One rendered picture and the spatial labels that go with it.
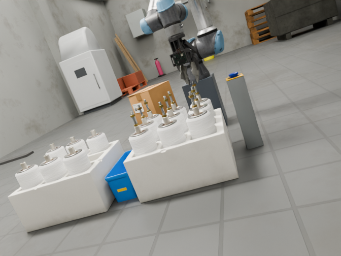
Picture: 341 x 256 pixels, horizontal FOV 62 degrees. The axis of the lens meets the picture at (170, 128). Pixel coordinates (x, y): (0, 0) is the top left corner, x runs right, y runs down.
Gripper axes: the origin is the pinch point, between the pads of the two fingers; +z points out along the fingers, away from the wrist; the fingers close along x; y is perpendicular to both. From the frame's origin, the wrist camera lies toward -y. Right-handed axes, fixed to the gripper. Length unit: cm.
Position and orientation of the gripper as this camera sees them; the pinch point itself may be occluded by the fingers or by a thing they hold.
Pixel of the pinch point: (193, 80)
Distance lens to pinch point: 127.7
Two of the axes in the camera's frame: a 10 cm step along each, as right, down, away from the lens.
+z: 3.4, 9.1, 2.3
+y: -3.8, 3.6, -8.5
